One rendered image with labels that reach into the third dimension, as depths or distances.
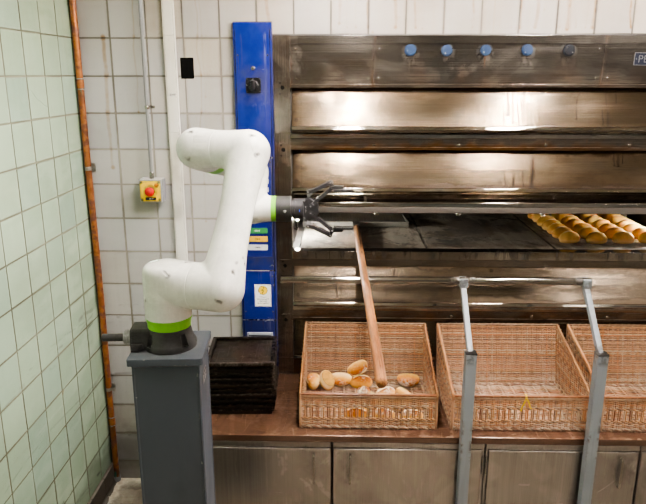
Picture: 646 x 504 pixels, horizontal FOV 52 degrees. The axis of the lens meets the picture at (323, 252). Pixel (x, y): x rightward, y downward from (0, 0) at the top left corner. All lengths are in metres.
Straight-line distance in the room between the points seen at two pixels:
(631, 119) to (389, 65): 1.04
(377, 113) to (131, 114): 1.05
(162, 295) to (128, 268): 1.30
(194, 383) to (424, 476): 1.22
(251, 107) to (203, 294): 1.26
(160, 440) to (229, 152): 0.84
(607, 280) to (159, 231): 2.03
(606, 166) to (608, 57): 0.45
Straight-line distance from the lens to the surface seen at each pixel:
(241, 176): 1.84
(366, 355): 3.05
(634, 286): 3.28
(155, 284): 1.83
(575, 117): 3.02
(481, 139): 2.92
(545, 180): 3.01
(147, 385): 1.91
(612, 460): 2.94
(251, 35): 2.84
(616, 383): 3.31
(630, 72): 3.11
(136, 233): 3.07
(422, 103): 2.88
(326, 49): 2.87
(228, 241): 1.79
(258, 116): 2.84
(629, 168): 3.14
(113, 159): 3.03
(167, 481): 2.06
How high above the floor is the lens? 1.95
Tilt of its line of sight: 15 degrees down
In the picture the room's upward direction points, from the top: straight up
